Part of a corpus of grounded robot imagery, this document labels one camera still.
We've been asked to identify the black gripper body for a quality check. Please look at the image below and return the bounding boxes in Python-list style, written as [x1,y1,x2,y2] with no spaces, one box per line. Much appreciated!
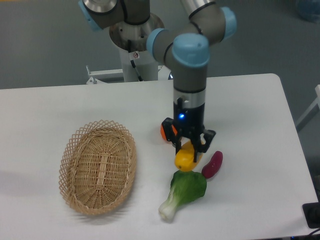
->
[173,103,205,140]

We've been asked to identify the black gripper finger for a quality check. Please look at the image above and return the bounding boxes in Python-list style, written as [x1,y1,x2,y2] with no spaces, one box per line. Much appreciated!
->
[191,129,216,162]
[161,117,183,154]

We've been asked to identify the yellow mango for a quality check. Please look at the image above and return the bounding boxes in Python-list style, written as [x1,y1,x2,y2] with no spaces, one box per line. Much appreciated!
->
[174,140,203,172]

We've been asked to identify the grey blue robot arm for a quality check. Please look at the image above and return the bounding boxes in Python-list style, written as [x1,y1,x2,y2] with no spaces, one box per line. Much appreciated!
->
[78,0,237,162]

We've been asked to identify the orange tangerine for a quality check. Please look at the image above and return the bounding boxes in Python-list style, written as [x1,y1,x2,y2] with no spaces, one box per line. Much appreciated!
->
[160,123,178,142]

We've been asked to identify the purple sweet potato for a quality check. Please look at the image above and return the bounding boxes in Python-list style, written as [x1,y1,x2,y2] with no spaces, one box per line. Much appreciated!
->
[201,151,223,179]

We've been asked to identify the green bok choy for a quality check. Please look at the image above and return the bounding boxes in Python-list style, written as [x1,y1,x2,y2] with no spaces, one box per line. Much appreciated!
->
[158,170,207,222]

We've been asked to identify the woven wicker basket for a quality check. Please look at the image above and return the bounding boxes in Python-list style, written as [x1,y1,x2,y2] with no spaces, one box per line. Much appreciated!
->
[58,120,137,215]

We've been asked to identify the white furniture leg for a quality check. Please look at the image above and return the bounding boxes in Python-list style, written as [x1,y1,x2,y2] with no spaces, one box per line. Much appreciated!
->
[295,84,320,133]

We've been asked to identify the black device at edge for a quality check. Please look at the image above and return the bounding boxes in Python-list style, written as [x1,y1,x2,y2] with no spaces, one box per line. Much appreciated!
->
[302,202,320,229]

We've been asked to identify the blue object in corner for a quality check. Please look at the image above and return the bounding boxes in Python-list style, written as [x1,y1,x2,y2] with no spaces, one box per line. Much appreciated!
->
[295,0,320,24]

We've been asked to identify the white metal base frame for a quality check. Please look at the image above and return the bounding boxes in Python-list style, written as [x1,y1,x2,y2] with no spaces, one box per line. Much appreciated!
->
[86,63,173,85]

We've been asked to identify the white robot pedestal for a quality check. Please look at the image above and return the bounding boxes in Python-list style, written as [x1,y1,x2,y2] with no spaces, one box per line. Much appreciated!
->
[109,13,164,72]

